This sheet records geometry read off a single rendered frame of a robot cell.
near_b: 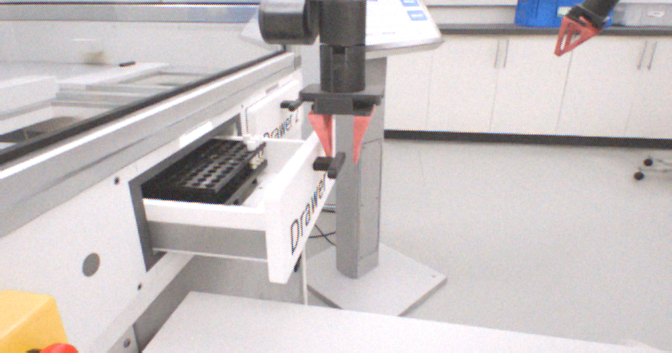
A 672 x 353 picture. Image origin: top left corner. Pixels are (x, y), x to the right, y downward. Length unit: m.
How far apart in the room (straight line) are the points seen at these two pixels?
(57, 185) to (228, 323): 0.24
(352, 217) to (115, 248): 1.23
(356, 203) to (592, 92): 2.54
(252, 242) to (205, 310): 0.12
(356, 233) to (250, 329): 1.18
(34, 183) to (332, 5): 0.33
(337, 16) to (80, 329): 0.41
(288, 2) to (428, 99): 2.99
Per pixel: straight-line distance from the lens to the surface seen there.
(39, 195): 0.40
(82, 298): 0.47
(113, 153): 0.47
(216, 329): 0.52
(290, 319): 0.52
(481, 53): 3.46
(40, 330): 0.37
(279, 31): 0.54
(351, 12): 0.51
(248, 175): 0.61
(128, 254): 0.50
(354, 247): 1.70
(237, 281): 0.83
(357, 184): 1.57
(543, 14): 3.69
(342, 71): 0.51
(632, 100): 3.90
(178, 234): 0.51
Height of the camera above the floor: 1.10
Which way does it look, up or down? 22 degrees down
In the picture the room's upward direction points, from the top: straight up
